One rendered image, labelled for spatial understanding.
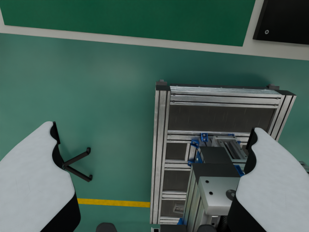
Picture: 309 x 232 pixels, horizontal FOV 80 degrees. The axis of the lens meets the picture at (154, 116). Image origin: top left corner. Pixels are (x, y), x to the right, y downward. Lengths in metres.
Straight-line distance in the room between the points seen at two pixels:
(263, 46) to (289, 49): 0.07
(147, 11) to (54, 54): 1.01
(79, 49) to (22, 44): 0.36
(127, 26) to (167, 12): 0.10
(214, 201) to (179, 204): 1.27
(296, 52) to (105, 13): 0.51
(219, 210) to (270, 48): 0.43
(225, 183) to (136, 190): 1.47
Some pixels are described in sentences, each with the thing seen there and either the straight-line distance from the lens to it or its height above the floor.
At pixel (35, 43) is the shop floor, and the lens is 1.48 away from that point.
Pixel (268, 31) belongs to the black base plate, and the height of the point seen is 0.77.
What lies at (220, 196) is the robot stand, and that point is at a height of 0.97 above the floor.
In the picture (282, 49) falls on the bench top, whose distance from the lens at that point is 0.63.
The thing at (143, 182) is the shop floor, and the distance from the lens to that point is 1.85.
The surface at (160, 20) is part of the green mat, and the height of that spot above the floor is 0.75.
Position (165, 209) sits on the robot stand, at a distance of 1.80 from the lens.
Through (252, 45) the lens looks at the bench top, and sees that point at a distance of 0.59.
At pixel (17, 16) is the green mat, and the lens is 0.62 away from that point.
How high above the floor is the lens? 1.27
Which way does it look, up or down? 63 degrees down
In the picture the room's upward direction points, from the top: 179 degrees clockwise
